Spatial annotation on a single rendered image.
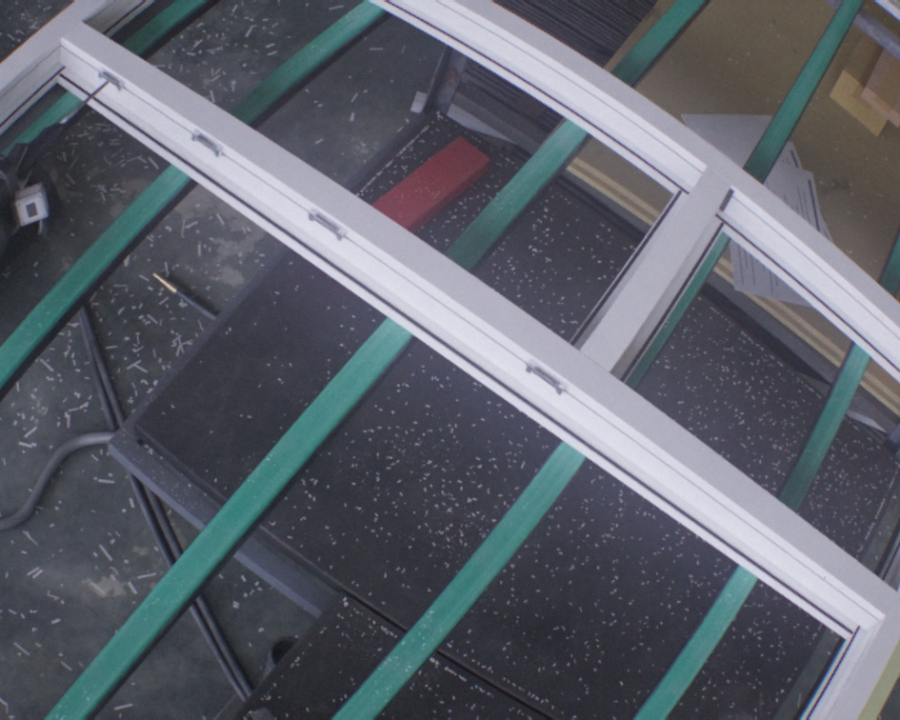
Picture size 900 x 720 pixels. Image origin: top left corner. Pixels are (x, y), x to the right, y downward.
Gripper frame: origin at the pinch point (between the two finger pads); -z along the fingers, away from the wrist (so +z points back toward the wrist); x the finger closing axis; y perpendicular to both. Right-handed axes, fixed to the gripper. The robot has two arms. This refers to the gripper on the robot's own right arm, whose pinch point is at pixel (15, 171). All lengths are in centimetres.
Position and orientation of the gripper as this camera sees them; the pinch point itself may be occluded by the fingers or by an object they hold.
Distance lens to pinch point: 171.3
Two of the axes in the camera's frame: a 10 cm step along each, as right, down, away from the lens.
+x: -0.6, -6.6, -7.4
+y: -9.7, -1.3, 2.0
